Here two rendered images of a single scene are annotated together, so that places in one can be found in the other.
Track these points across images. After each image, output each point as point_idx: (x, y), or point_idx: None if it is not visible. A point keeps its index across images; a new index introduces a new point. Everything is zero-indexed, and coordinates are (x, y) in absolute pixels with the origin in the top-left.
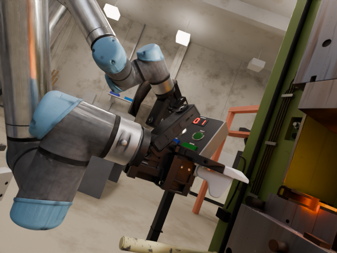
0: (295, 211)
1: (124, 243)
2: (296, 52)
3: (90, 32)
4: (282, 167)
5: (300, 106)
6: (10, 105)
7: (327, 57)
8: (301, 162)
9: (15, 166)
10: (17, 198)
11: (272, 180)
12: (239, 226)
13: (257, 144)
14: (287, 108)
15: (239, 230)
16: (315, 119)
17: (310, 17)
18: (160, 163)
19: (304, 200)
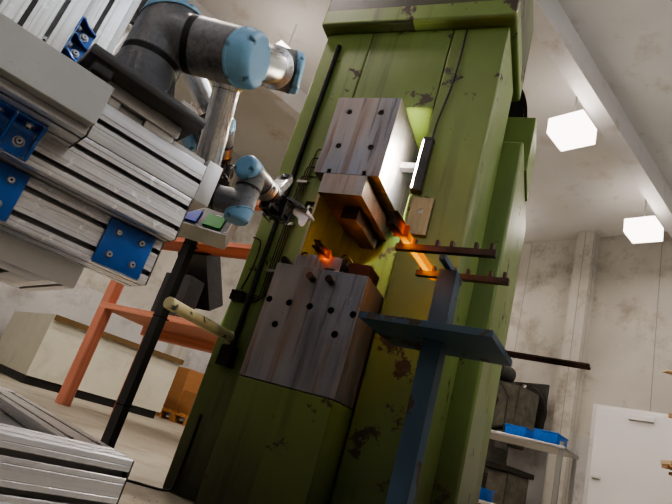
0: (316, 262)
1: (174, 301)
2: (310, 142)
3: (208, 102)
4: (297, 243)
5: (319, 190)
6: (213, 156)
7: (338, 157)
8: (311, 240)
9: (217, 192)
10: (240, 205)
11: (289, 255)
12: (278, 278)
13: (274, 225)
14: (302, 192)
15: (278, 281)
16: (326, 202)
17: (322, 112)
18: (277, 204)
19: (324, 251)
